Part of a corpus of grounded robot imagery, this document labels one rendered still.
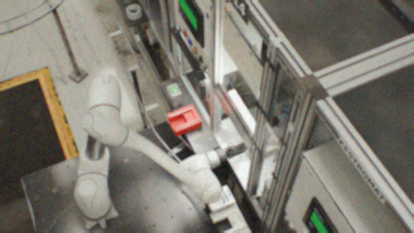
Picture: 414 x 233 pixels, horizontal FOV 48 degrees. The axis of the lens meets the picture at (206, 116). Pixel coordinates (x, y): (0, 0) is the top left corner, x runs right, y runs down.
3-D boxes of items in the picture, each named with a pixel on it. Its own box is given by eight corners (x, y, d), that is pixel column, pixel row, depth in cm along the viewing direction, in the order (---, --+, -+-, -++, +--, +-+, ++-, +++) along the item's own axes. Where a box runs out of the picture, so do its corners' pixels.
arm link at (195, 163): (203, 162, 238) (214, 178, 229) (176, 173, 235) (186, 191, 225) (200, 147, 231) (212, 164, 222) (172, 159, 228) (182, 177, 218)
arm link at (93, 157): (76, 186, 250) (78, 151, 262) (106, 187, 254) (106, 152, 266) (86, 104, 189) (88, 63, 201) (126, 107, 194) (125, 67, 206)
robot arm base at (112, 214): (89, 237, 244) (86, 233, 239) (77, 202, 255) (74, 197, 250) (121, 223, 248) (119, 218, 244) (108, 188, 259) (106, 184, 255)
